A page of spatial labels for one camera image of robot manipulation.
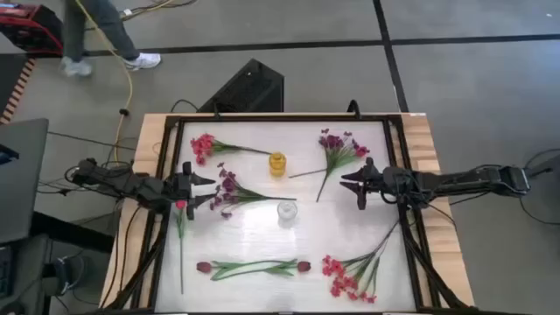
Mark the clear glass vase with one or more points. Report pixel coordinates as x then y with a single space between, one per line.
287 210

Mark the grey desk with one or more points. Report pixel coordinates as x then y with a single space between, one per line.
22 197

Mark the black metal table frame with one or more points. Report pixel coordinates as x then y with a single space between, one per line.
284 118

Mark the dark red tulip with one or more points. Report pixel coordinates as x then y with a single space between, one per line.
303 266
204 267

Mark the purple flower bunch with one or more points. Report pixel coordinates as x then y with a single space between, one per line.
333 141
228 184

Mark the black mesh computer case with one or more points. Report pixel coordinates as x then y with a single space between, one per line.
249 87

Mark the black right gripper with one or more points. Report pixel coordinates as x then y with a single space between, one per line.
389 184

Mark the yellow glass vase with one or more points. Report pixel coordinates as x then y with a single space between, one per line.
277 165

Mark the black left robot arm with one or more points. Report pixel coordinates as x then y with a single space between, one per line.
131 184

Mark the large red flower bunch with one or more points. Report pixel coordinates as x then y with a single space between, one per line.
336 267

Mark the red and black toolbox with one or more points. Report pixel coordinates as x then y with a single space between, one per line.
26 26

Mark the black desk device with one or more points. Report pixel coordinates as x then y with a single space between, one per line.
8 155

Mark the dark mat with striped edge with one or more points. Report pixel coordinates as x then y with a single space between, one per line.
19 87

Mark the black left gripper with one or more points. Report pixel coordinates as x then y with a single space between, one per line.
179 188

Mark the small red flower bunch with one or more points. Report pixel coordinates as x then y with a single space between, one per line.
201 146

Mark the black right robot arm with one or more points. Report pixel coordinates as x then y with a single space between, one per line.
459 181

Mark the person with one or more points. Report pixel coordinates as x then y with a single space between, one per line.
109 26

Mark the grey floor stand base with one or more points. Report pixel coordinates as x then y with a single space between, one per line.
544 166

